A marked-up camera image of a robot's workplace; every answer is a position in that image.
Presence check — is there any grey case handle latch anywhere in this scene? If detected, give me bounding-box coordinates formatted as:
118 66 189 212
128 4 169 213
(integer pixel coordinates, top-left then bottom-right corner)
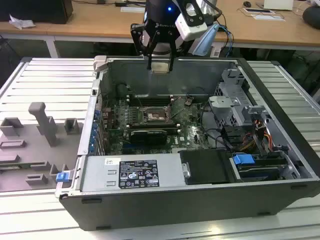
92 55 109 73

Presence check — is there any black cable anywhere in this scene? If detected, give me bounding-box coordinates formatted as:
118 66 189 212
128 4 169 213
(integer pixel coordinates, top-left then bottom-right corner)
200 99 234 151

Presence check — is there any black cylindrical component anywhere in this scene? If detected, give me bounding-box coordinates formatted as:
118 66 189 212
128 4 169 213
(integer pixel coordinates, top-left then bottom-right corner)
116 83 129 97

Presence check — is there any silver square CPU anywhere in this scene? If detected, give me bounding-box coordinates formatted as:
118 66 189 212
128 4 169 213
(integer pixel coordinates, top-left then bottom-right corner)
151 62 171 75

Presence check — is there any blue cable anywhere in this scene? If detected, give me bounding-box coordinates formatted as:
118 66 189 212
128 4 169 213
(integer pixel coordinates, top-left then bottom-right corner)
219 23 235 57

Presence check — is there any black RAM stick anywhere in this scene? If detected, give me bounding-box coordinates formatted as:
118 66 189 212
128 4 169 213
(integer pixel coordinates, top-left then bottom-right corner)
127 122 181 133

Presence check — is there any black disk drive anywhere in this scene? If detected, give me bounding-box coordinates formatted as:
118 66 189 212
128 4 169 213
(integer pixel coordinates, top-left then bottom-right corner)
237 163 286 181

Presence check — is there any crumpled white paper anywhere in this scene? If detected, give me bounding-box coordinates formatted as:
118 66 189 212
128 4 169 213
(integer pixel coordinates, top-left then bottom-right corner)
9 13 36 31

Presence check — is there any wooden desk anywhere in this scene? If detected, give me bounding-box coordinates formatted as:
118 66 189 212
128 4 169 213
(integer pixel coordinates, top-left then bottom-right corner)
0 0 320 49

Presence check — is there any black plastic shroud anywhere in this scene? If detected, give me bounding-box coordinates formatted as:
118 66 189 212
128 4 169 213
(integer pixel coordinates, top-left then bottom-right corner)
179 149 236 186

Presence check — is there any blue disk carrier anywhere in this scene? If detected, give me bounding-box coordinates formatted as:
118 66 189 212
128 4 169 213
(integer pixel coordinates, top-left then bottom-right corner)
231 154 255 166

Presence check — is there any white paper sheet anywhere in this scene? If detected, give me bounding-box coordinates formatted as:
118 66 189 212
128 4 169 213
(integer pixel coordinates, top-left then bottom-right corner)
251 13 286 22

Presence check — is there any grey power supply unit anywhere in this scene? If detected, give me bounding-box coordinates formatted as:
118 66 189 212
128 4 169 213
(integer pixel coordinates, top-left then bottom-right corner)
79 153 187 193

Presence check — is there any blue case latch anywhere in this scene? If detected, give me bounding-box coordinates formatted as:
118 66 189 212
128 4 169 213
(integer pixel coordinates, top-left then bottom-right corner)
56 171 69 183

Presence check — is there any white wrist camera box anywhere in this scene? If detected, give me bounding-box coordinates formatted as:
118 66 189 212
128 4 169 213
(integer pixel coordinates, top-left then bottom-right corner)
174 0 209 41

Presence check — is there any white printed sheet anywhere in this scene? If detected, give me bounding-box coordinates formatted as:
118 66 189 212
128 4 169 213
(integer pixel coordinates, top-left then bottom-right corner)
120 6 147 13

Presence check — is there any silver drive cage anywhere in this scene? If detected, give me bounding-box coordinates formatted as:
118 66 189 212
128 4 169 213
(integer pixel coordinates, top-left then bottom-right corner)
208 68 251 129

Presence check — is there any white framed tablet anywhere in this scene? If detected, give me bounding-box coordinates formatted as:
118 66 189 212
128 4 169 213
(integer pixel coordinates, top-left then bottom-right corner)
243 7 275 15

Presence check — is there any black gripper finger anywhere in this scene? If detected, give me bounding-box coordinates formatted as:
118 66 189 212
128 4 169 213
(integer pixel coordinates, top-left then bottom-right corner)
130 23 161 72
167 30 178 73

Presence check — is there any orange yellow wire bundle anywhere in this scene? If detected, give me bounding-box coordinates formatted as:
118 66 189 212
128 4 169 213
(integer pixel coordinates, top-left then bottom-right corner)
240 131 272 152

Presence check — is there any grey parts rack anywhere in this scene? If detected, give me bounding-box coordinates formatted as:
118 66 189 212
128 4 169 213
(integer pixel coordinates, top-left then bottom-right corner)
0 101 85 193

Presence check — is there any black open PC case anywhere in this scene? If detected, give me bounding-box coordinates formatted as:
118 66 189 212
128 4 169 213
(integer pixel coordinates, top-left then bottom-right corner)
54 55 320 232

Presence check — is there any black box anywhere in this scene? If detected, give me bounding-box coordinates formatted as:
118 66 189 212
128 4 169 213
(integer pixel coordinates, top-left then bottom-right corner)
0 0 74 25

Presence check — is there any black graphics card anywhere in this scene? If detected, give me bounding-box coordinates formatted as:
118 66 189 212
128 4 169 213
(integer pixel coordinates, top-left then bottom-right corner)
129 129 168 146

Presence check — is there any green motherboard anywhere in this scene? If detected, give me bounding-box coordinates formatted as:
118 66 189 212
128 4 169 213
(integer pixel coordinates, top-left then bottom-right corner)
106 94 213 155

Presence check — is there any black round speaker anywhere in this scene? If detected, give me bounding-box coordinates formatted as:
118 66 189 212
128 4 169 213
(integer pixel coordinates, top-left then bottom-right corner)
302 5 320 26

